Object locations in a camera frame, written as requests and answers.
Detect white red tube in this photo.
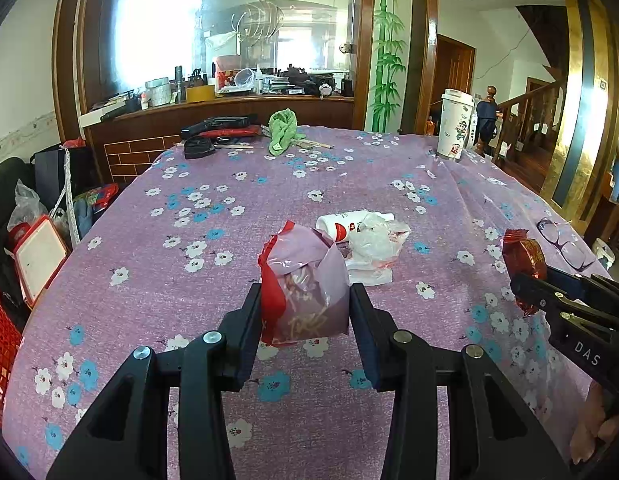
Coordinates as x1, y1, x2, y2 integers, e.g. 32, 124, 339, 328
314, 209, 395, 244

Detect crumpled clear plastic bag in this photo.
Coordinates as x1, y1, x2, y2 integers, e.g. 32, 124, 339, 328
345, 212, 411, 287

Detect purple floral tablecloth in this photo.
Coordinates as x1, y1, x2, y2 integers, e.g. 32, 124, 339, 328
1, 124, 615, 480

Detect white floral paper cup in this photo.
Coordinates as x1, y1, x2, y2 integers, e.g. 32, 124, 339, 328
436, 88, 474, 160

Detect green cloth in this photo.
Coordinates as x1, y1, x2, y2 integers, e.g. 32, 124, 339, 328
267, 108, 306, 156

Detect black key fob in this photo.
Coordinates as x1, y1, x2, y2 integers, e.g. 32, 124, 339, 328
184, 136, 215, 160

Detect dark red candy wrapper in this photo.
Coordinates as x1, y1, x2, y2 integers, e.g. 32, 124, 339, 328
503, 229, 547, 318

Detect person's right hand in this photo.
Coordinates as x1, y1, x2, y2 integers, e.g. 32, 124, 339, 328
570, 382, 619, 465

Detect pink red snack bag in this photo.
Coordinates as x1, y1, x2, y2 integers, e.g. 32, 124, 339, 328
258, 221, 349, 346

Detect wooden counter ledge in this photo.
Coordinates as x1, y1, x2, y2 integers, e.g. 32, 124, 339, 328
85, 96, 364, 184

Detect red framed white tray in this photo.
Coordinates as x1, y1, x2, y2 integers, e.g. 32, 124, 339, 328
14, 214, 69, 310

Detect black red folded umbrella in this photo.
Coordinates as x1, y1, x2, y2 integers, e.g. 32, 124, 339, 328
180, 116, 261, 140

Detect eyeglasses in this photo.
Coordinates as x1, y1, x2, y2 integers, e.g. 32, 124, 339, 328
536, 217, 595, 272

